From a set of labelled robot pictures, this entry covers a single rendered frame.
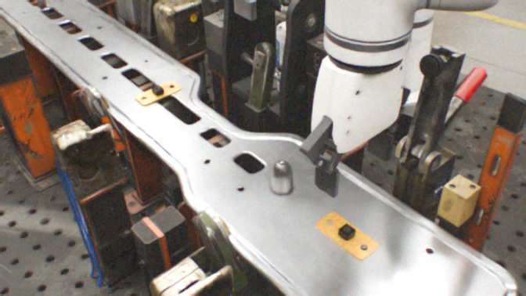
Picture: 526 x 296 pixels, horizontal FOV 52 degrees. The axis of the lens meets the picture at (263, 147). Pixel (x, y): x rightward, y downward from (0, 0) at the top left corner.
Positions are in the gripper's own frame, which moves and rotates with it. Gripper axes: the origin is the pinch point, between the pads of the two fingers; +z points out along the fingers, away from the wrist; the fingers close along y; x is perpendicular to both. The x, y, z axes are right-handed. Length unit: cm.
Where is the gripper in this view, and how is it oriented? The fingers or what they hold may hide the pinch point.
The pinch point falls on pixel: (353, 166)
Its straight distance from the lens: 64.4
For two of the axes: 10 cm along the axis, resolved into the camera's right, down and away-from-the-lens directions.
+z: 0.3, 7.8, 6.3
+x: 6.5, 4.6, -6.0
